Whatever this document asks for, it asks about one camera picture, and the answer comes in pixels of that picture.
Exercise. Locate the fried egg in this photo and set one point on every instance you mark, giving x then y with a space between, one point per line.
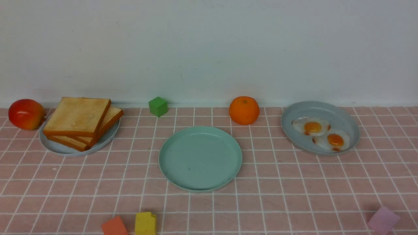
311 126
334 141

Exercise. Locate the toast slice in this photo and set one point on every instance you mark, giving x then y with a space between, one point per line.
70 142
77 117
112 116

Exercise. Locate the orange fruit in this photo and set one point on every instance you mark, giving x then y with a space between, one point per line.
244 110

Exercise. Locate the teal center plate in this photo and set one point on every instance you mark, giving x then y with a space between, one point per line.
200 158

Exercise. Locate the green cube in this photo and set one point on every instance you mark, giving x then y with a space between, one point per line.
158 106

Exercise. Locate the pink checkered tablecloth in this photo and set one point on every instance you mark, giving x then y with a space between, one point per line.
280 190

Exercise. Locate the grey-blue egg plate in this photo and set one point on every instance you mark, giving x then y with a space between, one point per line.
338 119

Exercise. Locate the yellow foam block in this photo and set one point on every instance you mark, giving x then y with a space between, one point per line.
146 223

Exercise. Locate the orange foam block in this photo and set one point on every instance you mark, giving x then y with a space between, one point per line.
114 226

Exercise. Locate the light blue bread plate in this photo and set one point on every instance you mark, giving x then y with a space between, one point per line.
67 151

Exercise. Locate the red yellow mango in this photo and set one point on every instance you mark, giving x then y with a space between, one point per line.
26 114

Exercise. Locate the pink foam block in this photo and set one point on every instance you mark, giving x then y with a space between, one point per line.
383 221

